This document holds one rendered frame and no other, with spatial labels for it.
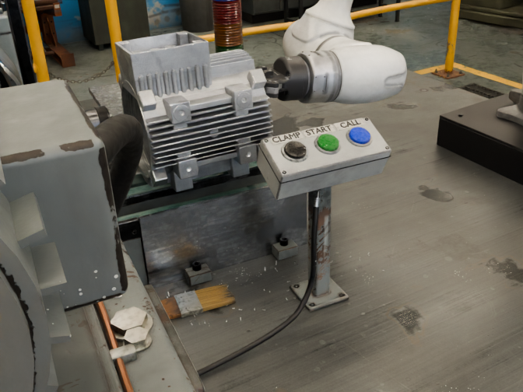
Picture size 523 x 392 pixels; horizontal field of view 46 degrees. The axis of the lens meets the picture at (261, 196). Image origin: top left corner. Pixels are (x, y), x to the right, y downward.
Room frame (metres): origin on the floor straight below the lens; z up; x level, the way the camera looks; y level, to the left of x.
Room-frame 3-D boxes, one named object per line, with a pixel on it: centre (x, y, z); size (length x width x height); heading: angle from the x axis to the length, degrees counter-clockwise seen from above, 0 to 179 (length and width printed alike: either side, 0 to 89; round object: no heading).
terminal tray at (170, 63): (0.94, 0.14, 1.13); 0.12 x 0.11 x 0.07; 114
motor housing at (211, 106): (0.96, 0.10, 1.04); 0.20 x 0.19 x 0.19; 114
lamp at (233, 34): (1.29, 0.05, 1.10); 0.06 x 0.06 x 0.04
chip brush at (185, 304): (0.76, 0.15, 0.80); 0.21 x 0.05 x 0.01; 110
